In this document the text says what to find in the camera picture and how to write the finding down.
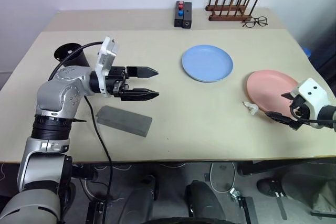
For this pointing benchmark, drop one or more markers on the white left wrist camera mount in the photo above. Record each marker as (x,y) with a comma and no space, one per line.
(103,64)

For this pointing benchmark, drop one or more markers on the black plastic cup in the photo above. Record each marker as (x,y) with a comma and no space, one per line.
(61,51)

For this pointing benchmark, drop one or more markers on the wooden rack with black pegs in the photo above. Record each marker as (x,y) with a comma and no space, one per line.
(223,17)

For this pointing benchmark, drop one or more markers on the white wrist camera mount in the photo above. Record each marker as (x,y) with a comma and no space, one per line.
(312,90)
(103,64)

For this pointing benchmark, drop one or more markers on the blue plate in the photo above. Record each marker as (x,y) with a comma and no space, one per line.
(207,62)

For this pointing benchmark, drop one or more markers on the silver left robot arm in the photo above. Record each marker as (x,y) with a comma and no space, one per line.
(60,87)

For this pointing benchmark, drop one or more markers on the grey trouser leg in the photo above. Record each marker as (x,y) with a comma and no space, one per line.
(307,190)

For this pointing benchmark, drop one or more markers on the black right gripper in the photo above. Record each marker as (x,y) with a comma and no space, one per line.
(299,102)

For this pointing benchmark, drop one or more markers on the metal bracket on floor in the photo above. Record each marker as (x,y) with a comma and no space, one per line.
(241,203)

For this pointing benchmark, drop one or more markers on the brown rimmed eyeglasses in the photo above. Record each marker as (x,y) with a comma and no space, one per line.
(254,20)

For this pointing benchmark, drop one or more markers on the black shoe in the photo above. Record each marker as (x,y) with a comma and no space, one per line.
(266,186)

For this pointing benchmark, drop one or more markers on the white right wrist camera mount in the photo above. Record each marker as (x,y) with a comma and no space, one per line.
(312,90)

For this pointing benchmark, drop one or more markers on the black bulky object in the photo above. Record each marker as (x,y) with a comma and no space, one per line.
(325,56)

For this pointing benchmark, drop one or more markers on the black table crossbar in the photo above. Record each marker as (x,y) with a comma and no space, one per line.
(85,172)
(275,167)

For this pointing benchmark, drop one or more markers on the plain black box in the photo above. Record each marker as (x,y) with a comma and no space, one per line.
(187,18)

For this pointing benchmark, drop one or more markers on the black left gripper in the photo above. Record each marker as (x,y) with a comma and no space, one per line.
(116,87)

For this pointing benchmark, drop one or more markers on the black box with coloured buttons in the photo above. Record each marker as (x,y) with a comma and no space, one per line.
(177,22)

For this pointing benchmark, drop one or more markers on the crumpled white paper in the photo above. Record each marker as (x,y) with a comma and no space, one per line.
(250,106)

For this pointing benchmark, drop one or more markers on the grey glasses case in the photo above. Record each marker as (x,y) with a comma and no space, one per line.
(123,120)

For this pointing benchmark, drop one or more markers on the pink plate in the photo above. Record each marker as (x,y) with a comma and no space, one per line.
(267,87)

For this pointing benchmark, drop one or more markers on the dark rounded shape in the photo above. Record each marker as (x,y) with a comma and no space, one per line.
(204,203)
(140,200)

